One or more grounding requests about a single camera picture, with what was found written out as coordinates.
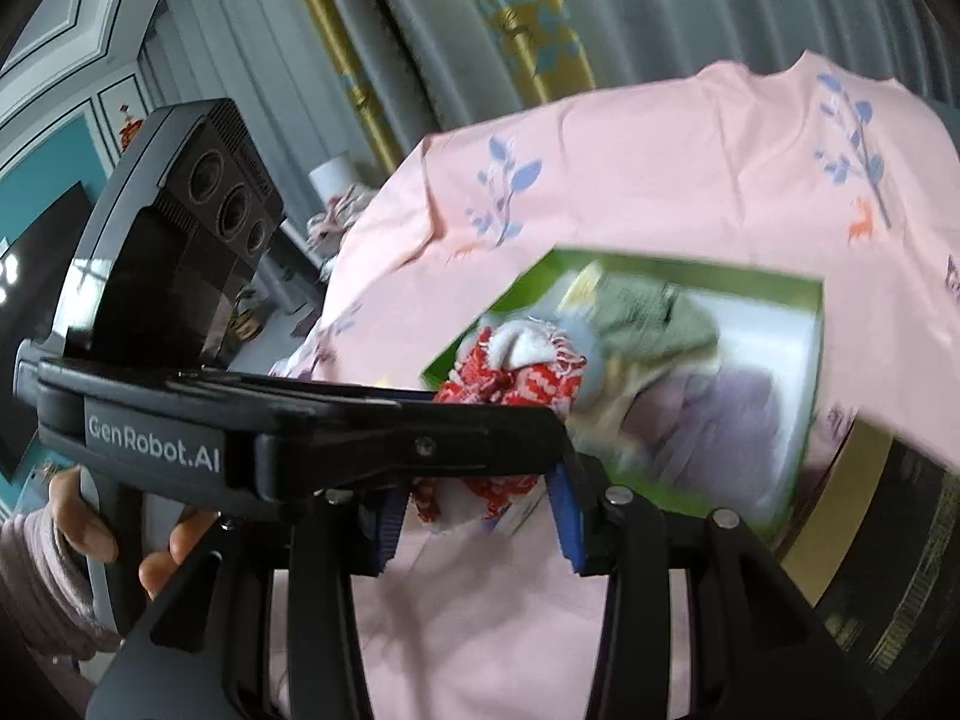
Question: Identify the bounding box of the white bedside table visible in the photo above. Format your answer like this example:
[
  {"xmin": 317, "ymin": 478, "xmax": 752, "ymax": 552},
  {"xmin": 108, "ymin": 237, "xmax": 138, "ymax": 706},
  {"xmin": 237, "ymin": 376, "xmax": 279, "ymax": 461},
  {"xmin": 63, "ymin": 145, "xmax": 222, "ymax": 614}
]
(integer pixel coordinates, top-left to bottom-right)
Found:
[{"xmin": 225, "ymin": 229, "xmax": 335, "ymax": 380}]

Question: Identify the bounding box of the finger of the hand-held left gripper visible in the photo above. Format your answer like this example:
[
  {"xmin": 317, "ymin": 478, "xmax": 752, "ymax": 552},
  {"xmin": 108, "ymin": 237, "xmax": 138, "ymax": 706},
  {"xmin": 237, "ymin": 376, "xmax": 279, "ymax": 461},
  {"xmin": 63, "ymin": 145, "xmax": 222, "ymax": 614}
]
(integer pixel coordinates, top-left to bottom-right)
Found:
[{"xmin": 253, "ymin": 382, "xmax": 575, "ymax": 507}]

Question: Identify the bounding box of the white cup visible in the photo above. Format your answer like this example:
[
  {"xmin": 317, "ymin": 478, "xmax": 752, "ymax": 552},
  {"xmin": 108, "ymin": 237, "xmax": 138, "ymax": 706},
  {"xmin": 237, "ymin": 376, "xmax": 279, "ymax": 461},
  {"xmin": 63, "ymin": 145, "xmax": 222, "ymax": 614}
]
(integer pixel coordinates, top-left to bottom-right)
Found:
[{"xmin": 307, "ymin": 154, "xmax": 357, "ymax": 200}]

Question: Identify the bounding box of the red wall ornament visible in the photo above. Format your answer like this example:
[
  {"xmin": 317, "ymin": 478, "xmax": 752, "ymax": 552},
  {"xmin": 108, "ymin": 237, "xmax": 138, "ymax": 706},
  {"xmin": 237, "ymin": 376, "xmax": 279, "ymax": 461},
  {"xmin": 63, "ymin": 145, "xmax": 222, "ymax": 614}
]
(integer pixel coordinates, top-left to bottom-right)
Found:
[{"xmin": 116, "ymin": 101, "xmax": 145, "ymax": 149}]

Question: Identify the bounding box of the light blue cloth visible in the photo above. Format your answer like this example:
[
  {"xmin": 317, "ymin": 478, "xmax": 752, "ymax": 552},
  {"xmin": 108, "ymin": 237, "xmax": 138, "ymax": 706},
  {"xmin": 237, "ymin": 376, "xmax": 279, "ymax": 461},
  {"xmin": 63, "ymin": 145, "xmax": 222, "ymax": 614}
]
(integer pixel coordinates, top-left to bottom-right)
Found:
[{"xmin": 551, "ymin": 292, "xmax": 608, "ymax": 410}]

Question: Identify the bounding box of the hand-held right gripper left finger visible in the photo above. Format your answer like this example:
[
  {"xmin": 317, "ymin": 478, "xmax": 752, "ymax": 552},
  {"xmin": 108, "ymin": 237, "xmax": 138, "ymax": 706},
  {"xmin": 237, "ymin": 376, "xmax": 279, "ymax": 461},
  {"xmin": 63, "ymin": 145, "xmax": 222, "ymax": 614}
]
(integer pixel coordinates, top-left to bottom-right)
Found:
[{"xmin": 86, "ymin": 487, "xmax": 413, "ymax": 720}]

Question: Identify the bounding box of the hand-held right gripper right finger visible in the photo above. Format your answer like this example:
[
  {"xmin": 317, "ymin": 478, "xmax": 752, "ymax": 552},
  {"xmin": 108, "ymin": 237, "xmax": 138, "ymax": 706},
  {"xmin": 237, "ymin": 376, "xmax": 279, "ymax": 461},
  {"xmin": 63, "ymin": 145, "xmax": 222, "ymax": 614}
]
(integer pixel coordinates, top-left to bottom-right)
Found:
[{"xmin": 546, "ymin": 457, "xmax": 878, "ymax": 720}]

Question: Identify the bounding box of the green cardboard box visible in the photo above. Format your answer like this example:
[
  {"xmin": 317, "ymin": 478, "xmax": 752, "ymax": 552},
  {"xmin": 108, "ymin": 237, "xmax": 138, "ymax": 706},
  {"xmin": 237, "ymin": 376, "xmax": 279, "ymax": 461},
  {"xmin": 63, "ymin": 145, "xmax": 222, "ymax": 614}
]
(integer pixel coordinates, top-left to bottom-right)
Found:
[{"xmin": 421, "ymin": 246, "xmax": 826, "ymax": 548}]

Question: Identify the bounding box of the grey yellow curtain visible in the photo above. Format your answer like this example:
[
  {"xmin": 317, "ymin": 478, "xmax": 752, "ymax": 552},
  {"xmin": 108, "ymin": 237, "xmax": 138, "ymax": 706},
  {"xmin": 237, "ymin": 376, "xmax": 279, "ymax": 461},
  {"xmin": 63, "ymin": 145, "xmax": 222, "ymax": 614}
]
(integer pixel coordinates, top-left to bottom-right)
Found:
[{"xmin": 139, "ymin": 0, "xmax": 931, "ymax": 188}]

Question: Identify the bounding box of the person's left forearm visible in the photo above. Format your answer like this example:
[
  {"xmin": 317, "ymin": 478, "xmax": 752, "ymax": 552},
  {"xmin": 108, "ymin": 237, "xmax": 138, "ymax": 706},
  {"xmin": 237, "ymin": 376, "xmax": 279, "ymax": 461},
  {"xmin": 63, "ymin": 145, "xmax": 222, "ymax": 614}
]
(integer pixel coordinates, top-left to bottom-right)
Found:
[{"xmin": 0, "ymin": 514, "xmax": 125, "ymax": 661}]

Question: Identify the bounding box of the pink printed bedsheet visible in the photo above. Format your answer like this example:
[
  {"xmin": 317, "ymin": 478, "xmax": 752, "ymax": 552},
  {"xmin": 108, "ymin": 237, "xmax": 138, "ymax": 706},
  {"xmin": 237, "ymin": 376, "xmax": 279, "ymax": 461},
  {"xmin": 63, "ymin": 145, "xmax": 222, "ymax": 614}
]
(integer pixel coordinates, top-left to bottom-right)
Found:
[{"xmin": 266, "ymin": 52, "xmax": 960, "ymax": 720}]

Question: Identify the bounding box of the gold black bed frame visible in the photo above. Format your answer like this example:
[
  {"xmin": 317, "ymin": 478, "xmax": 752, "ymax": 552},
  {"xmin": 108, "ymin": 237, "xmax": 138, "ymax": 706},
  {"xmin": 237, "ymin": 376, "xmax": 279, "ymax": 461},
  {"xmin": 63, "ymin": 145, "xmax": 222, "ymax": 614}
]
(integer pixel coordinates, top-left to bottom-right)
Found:
[{"xmin": 776, "ymin": 420, "xmax": 960, "ymax": 680}]

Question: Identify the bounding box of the person's left hand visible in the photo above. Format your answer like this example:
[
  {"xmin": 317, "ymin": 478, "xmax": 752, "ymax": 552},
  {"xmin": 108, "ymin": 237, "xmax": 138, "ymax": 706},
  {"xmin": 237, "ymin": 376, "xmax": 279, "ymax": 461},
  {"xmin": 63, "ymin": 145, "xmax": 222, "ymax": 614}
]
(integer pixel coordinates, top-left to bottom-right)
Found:
[{"xmin": 46, "ymin": 467, "xmax": 220, "ymax": 602}]

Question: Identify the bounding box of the olive green cloth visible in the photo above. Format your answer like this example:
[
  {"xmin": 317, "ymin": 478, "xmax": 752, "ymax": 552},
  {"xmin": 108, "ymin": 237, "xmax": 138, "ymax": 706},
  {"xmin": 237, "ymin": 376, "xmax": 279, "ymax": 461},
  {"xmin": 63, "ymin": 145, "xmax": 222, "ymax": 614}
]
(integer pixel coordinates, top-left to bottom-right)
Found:
[{"xmin": 589, "ymin": 266, "xmax": 721, "ymax": 365}]

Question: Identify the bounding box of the red white patterned cloth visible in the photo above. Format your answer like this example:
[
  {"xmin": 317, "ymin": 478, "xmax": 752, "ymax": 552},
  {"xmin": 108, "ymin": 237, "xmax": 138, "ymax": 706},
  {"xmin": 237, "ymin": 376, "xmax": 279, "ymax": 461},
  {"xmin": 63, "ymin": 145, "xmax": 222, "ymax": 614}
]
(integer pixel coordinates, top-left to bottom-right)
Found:
[{"xmin": 409, "ymin": 319, "xmax": 590, "ymax": 533}]

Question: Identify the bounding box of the pink flower bunch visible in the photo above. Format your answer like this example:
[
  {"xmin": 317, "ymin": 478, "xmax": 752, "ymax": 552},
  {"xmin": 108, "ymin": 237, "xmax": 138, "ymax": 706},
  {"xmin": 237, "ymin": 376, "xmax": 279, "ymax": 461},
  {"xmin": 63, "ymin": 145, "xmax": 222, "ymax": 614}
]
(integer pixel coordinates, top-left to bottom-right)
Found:
[{"xmin": 306, "ymin": 187, "xmax": 376, "ymax": 271}]

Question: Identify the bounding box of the purple cloth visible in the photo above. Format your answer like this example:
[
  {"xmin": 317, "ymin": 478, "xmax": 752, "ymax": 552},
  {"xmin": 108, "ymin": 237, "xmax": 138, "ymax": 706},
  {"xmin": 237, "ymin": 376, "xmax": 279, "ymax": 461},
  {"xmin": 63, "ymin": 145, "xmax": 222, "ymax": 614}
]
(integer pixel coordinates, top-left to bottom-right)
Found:
[{"xmin": 615, "ymin": 371, "xmax": 796, "ymax": 511}]

